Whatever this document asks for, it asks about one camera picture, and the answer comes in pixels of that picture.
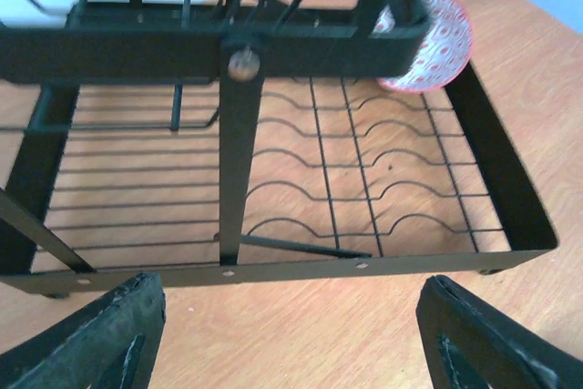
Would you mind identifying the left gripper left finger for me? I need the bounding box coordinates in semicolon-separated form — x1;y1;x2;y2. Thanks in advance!
1;273;166;388

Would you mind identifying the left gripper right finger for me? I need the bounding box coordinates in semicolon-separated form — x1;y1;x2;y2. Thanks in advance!
416;275;582;388

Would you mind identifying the black wire dish rack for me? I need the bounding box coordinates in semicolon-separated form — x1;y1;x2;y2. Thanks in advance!
1;0;558;299

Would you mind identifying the red patterned white bowl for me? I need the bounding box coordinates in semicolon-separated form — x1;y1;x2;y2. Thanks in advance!
377;0;474;93

